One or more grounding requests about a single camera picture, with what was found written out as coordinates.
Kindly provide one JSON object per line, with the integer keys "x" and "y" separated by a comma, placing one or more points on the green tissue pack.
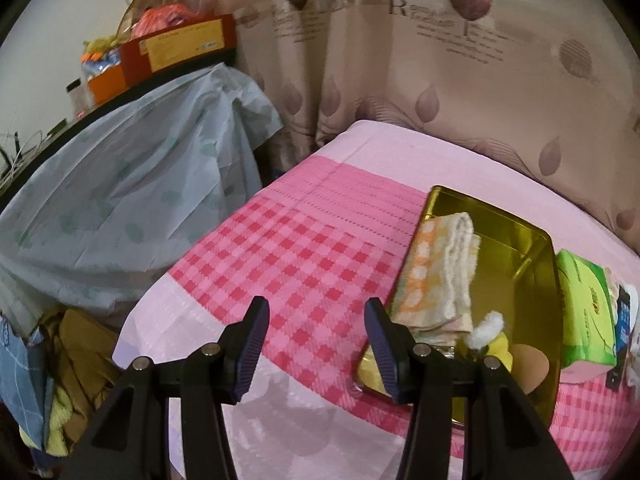
{"x": 585, "y": 310}

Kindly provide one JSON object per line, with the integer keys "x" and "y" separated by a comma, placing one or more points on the orange and white towel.
{"x": 430, "y": 285}

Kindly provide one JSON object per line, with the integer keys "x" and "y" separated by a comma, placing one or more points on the brown sponge ball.
{"x": 531, "y": 366}

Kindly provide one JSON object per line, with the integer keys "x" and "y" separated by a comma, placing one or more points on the dark packet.
{"x": 624, "y": 320}

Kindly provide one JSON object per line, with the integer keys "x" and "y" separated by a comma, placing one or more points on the orange box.
{"x": 107, "y": 85}

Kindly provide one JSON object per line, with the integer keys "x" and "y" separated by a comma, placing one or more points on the blue checked cloth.
{"x": 22, "y": 380}

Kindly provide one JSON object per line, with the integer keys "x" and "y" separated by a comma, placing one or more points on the yellow towel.
{"x": 57, "y": 420}

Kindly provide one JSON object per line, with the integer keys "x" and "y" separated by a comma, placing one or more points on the gold tin box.
{"x": 520, "y": 280}

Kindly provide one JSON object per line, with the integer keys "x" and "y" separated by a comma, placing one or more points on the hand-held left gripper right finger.
{"x": 385, "y": 355}

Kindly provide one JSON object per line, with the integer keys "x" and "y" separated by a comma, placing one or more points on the mustard cloth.
{"x": 85, "y": 360}

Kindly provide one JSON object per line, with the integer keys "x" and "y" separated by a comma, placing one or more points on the clear jar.
{"x": 77, "y": 97}

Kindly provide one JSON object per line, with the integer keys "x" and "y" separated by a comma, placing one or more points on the red and yellow box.
{"x": 185, "y": 45}

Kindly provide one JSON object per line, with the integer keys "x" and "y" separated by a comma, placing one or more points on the orange plastic bag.
{"x": 165, "y": 17}

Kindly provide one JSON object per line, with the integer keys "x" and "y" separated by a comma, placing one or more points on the pink checked bed sheet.
{"x": 300, "y": 260}

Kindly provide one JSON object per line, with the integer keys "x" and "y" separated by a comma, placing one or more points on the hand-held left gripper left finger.
{"x": 250, "y": 355}

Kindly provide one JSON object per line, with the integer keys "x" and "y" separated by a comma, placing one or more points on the yellow plush toy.
{"x": 492, "y": 332}

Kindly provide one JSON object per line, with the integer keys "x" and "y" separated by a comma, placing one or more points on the beige leaf print curtain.
{"x": 400, "y": 70}

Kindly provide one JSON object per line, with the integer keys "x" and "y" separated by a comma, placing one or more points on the grey-blue plastic cover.
{"x": 140, "y": 185}

